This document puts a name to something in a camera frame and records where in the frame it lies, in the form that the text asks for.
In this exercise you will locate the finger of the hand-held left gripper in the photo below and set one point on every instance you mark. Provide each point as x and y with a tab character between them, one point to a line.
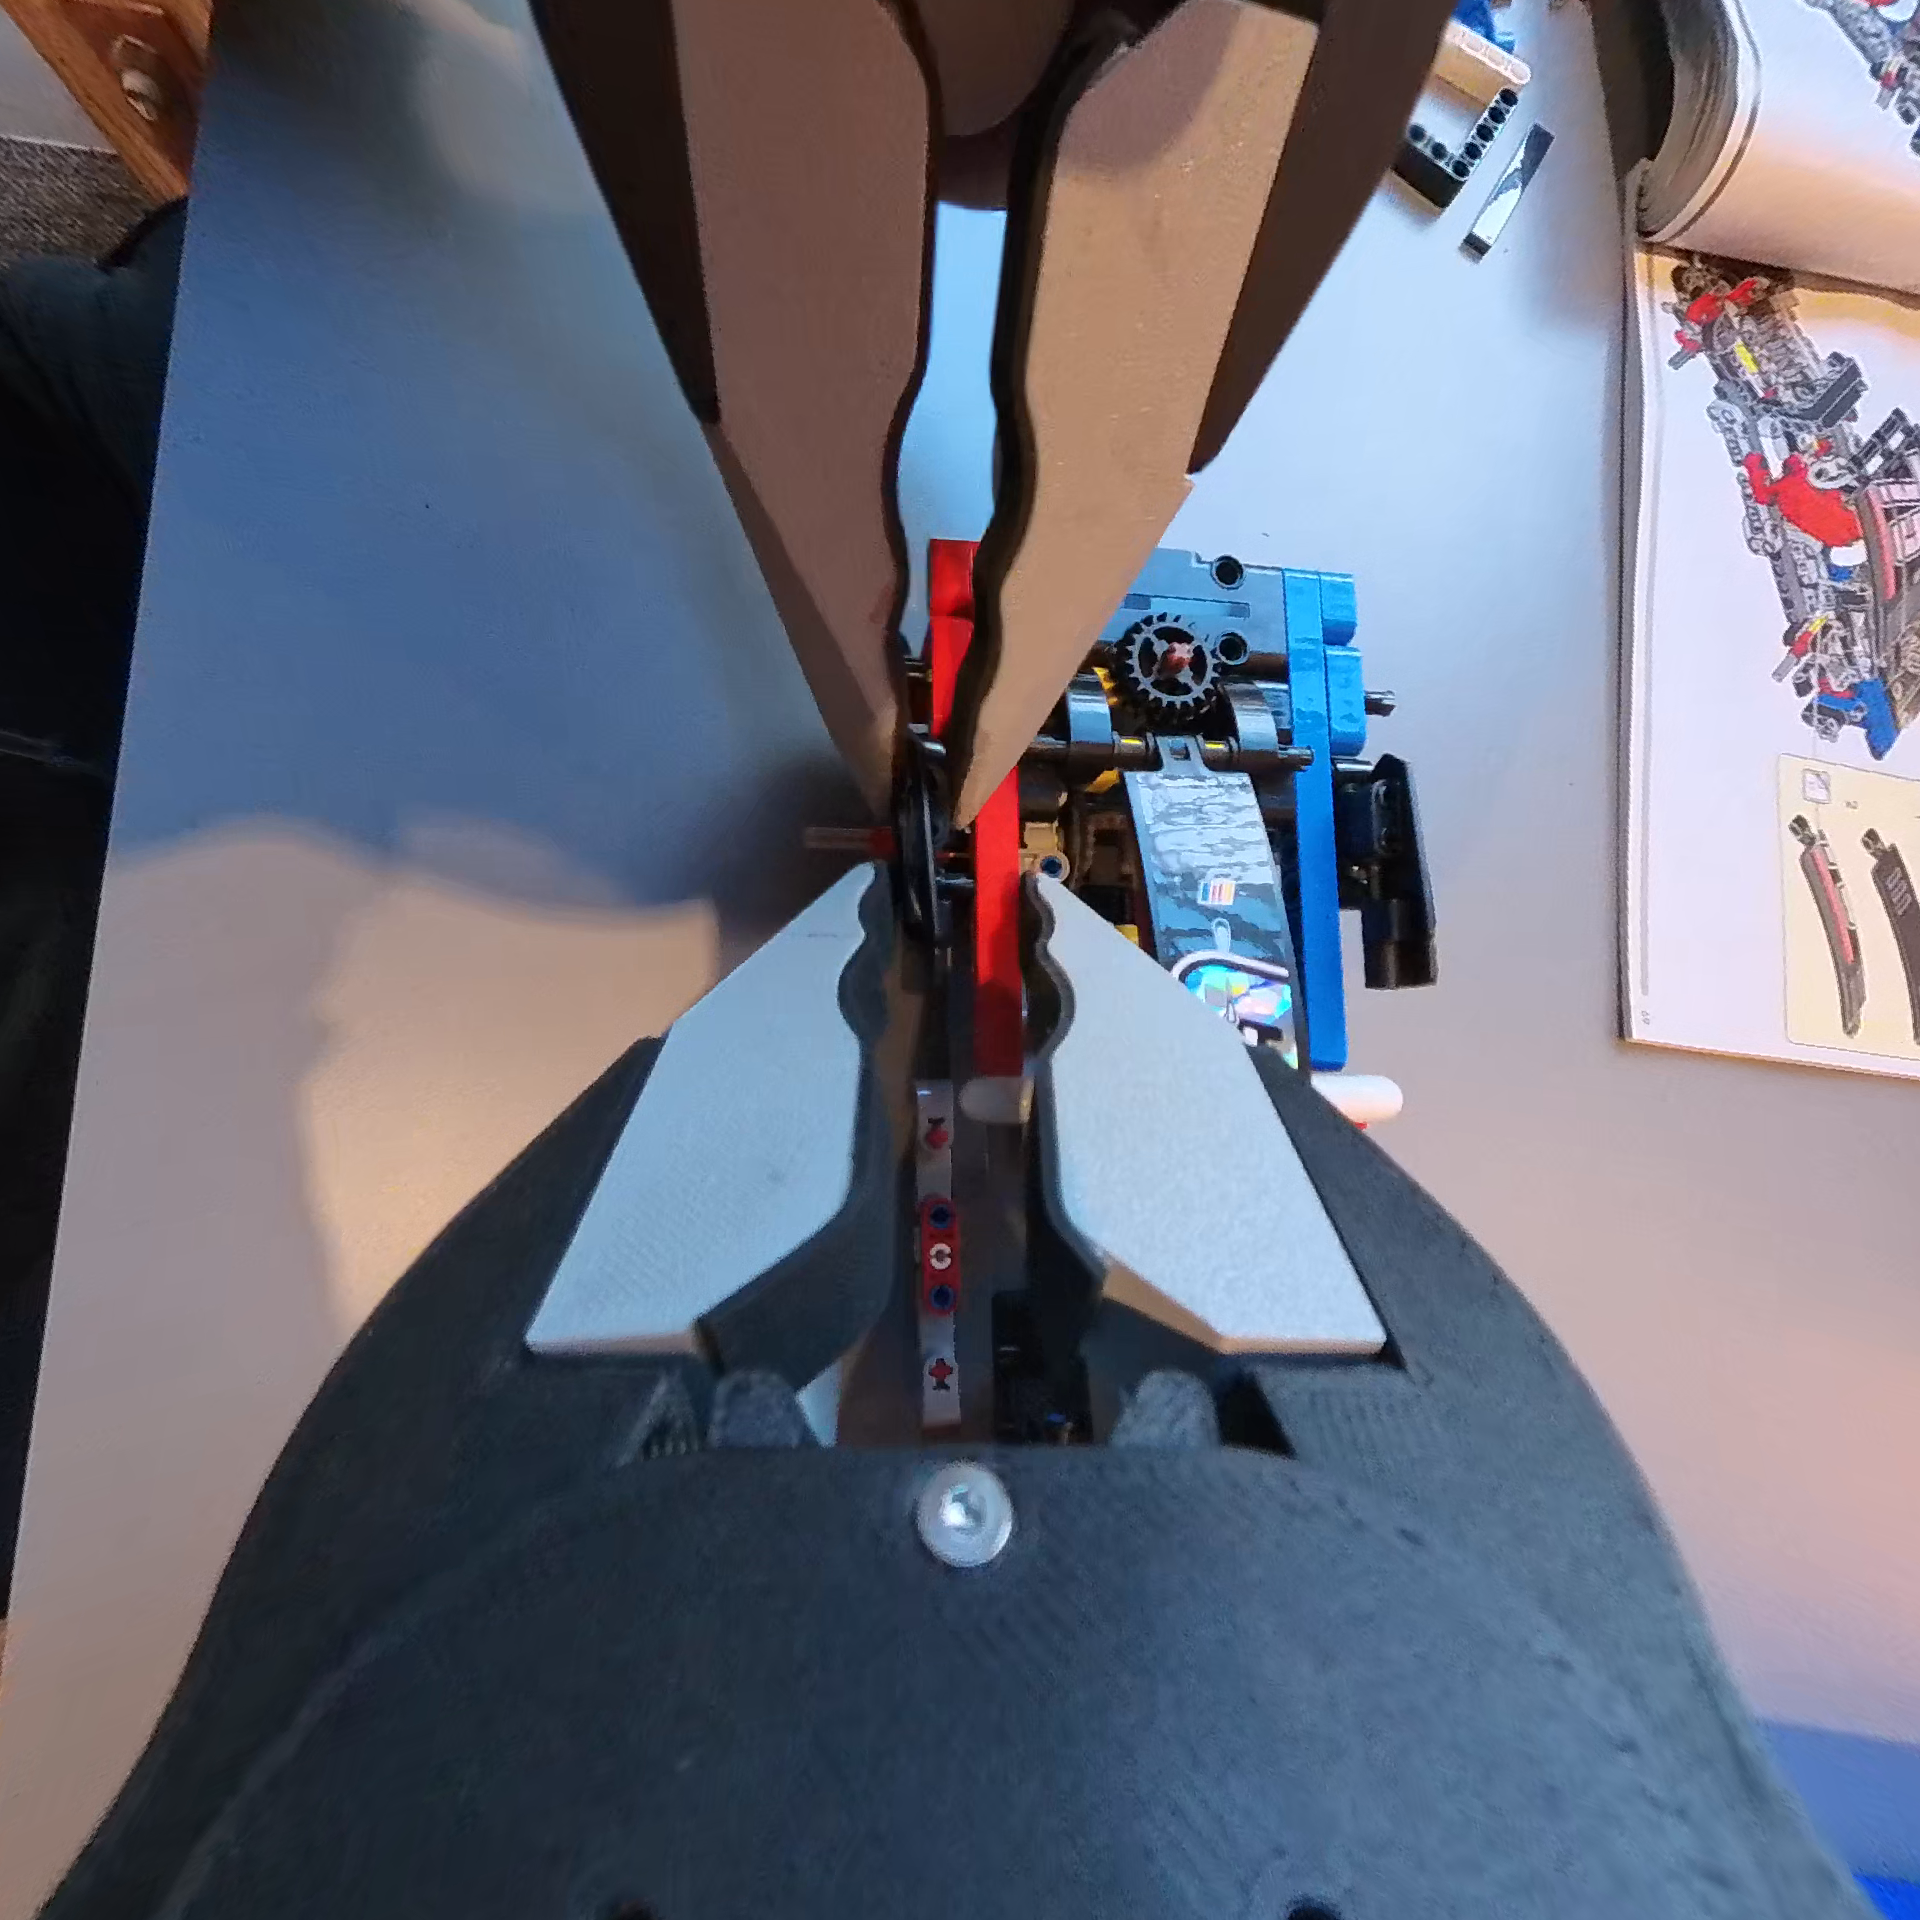
810	299
1141	299

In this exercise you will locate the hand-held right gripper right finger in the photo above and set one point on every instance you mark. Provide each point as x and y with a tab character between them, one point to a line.
1201	1185

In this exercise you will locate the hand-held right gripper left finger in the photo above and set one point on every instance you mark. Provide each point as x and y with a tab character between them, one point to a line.
721	1185

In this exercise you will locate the toy brick car assembly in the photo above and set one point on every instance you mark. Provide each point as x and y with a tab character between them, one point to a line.
1320	825

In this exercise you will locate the black toy panel with sticker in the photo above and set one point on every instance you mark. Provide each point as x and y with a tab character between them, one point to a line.
917	855

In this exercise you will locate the grey desk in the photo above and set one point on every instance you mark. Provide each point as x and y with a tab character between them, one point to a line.
451	600

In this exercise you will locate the black angled toy beam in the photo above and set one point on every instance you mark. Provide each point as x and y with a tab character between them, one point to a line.
1483	159

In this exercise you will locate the white angled toy beam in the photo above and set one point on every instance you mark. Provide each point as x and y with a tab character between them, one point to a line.
1477	57

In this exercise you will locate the black flat toy strip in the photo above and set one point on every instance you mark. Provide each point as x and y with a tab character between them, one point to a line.
1507	188

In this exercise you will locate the open instruction booklet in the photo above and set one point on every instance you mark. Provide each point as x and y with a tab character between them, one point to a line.
1695	900

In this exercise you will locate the wooden cabinet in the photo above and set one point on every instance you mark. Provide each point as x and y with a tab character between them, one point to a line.
89	76

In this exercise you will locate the blue storage bin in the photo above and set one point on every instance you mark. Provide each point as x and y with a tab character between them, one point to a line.
1875	1800

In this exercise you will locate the blue curved toy frame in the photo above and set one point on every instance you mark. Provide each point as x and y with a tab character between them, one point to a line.
1477	12

